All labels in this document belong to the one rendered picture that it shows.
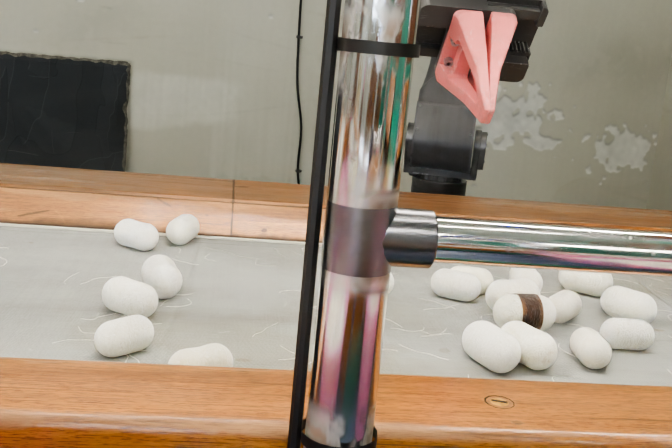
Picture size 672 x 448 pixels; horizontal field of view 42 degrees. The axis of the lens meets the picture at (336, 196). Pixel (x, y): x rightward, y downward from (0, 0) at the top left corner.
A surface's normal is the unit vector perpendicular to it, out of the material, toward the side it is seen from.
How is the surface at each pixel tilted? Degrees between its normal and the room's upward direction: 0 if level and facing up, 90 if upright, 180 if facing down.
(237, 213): 45
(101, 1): 90
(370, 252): 90
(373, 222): 90
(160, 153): 90
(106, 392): 0
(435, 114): 70
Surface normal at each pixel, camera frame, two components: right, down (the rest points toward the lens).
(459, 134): -0.13, -0.16
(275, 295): 0.09, -0.98
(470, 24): 0.14, -0.29
